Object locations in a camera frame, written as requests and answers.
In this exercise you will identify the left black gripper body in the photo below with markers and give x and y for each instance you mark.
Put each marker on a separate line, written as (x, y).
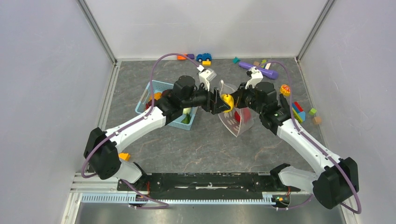
(202, 98)

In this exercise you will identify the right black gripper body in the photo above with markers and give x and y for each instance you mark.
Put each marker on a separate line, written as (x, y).
(246, 98)

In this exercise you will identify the red toy tomato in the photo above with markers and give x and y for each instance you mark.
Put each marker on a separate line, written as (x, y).
(243, 115)

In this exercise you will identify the clear polka dot zip bag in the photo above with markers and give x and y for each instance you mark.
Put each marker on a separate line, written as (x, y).
(234, 127)

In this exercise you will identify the yellow toy pear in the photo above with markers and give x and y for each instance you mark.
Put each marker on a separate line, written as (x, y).
(229, 100)

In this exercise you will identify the white toy radish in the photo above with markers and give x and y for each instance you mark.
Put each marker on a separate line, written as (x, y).
(187, 115)

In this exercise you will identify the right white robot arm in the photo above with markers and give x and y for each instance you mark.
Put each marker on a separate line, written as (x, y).
(333, 179)

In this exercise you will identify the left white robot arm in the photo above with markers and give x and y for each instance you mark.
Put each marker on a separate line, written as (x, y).
(103, 147)

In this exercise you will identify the purple toy flashlight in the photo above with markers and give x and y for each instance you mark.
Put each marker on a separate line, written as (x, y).
(271, 74)

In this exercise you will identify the green white block cluster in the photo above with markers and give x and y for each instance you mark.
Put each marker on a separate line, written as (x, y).
(263, 64)

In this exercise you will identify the yellow rectangular block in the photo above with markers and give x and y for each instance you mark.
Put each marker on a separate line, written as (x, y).
(206, 63)

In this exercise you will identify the multicolour block stack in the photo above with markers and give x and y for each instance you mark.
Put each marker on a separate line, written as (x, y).
(299, 113)

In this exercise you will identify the orange toy block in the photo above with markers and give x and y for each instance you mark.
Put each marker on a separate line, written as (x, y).
(182, 57)

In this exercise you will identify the blue toy car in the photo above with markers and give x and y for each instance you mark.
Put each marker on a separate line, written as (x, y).
(203, 57)

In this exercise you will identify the small dark red fruit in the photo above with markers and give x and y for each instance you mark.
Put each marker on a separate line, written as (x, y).
(149, 103)

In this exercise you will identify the teal small block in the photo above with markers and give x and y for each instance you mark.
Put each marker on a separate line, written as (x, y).
(236, 60)

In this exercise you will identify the green cube block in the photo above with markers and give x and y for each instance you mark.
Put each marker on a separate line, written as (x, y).
(312, 111)

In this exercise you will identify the tan cube block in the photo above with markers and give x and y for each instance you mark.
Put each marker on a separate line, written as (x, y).
(317, 120)

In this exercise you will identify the orange wedge block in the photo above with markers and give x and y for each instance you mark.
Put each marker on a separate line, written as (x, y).
(124, 156)

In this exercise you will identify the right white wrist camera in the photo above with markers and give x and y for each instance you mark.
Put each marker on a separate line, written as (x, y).
(255, 77)

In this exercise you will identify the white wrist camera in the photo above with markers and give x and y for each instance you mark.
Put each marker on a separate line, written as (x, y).
(255, 77)
(205, 77)

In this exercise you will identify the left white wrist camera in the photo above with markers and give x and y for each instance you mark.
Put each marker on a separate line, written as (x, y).
(205, 77)

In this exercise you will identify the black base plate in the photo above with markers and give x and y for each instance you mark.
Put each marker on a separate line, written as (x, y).
(209, 186)

